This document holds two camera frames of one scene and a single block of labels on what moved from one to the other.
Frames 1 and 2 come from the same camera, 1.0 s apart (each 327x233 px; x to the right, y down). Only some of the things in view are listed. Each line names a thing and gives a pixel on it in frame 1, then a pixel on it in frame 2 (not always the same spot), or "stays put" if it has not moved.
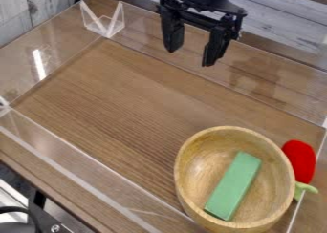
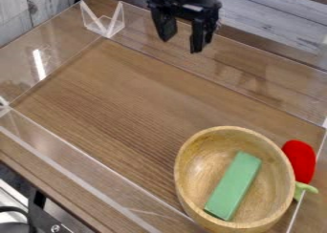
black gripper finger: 173,29 to 165,21
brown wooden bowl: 201,164 stays put
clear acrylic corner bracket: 103,26 stays put
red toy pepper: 303,161 stays put
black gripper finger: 221,36 to 201,33
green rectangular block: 232,185 stays put
